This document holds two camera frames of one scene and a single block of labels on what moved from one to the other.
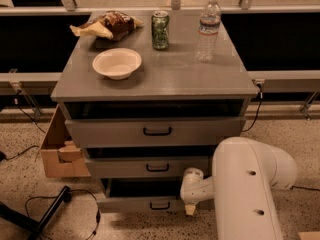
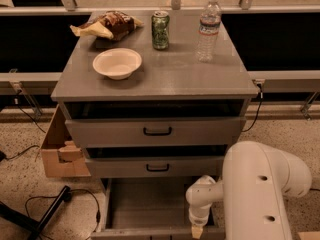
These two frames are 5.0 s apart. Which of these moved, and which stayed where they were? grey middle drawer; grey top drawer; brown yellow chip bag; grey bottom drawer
Moved: grey bottom drawer
Stayed: grey top drawer; grey middle drawer; brown yellow chip bag
